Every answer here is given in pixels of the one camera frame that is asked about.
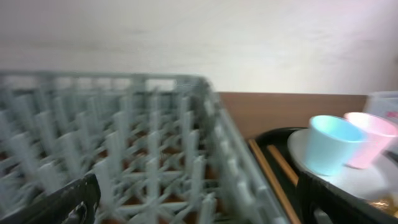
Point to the wooden chopstick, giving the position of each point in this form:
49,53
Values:
288,170
266,168

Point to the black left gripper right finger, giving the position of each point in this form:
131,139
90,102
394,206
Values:
341,207

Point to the grey plastic dishwasher rack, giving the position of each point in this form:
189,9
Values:
162,147

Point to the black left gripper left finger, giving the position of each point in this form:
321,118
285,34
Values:
76,202

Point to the pink cup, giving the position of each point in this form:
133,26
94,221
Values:
380,134

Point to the gold snack wrapper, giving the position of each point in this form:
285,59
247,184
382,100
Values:
387,204

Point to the clear plastic bin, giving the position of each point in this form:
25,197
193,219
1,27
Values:
382,104

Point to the white round plate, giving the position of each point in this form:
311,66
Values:
377,181

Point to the light blue cup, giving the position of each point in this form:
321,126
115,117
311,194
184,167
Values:
332,142

